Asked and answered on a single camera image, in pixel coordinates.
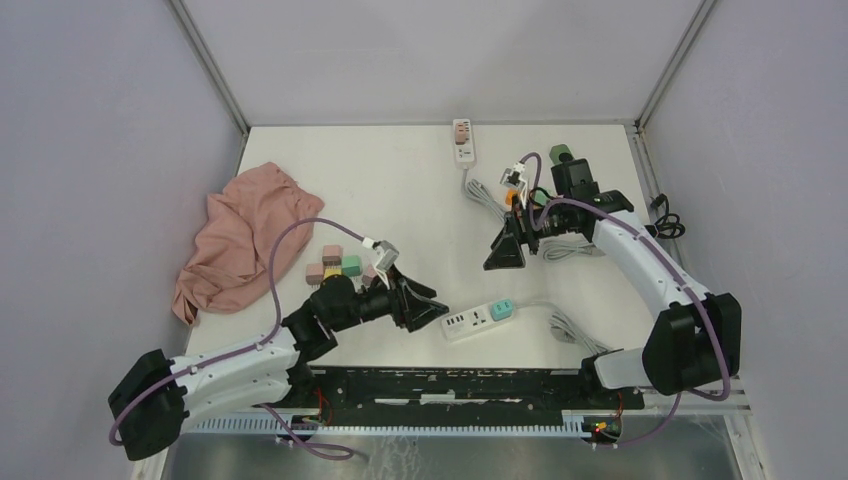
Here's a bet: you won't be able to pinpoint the grey coiled cable centre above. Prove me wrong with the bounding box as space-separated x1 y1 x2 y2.
461 165 511 223

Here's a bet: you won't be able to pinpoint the white USB power strip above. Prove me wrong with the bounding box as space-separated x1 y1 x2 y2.
438 304 495 343

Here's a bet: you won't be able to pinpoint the pink cloth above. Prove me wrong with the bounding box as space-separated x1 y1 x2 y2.
172 162 325 326

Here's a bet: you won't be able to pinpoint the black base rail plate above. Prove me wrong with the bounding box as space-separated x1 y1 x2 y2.
274 366 645 427

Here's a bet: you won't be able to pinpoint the green power strip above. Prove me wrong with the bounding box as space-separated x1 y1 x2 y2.
549 144 574 165

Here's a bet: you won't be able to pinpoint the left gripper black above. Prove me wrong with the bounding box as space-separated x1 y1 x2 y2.
331 263 449 332

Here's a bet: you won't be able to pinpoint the teal USB adapter plug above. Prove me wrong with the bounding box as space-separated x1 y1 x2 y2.
489 299 515 322

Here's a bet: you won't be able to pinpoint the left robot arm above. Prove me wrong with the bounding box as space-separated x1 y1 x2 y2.
107 270 449 461

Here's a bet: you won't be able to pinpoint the pink adapter on white strip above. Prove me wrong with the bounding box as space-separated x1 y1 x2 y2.
453 122 469 146

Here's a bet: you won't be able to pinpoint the orange power strip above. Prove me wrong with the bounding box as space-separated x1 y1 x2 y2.
504 189 520 209

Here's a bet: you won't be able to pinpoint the grey coiled cable right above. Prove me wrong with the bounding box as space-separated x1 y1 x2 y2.
540 239 601 264

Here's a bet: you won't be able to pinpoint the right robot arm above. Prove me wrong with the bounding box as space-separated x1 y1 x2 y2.
483 157 742 408

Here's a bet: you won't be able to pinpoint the black coiled cable with plug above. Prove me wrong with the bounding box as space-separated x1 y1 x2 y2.
645 193 687 241

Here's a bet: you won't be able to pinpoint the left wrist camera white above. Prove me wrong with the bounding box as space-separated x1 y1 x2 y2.
372 240 399 285

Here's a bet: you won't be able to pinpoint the green USB adapter plug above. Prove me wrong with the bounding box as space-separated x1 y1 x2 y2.
341 255 363 278

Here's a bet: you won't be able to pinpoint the white slim power strip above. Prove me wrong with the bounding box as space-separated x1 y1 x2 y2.
452 119 476 170

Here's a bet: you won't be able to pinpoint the green adapter on orange strip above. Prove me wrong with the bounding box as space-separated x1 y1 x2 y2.
529 187 552 209

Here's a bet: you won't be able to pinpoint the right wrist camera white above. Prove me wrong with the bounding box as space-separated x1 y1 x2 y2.
499 162 529 201

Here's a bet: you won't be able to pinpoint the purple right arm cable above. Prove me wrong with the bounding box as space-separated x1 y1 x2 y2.
519 152 733 450

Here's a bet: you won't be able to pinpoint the pink adapter plug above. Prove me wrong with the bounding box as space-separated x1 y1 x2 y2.
304 263 325 286
321 244 344 268
361 264 378 288

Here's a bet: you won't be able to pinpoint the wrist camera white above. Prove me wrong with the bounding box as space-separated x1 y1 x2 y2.
372 240 399 285
499 162 529 201

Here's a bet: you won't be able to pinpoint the yellow adapter plug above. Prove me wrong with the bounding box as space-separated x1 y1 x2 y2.
323 266 343 279

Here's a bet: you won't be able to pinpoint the grey coiled strip cable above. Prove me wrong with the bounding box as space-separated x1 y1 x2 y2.
513 301 611 356

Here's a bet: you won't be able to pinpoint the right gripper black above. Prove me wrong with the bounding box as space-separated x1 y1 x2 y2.
484 194 572 269

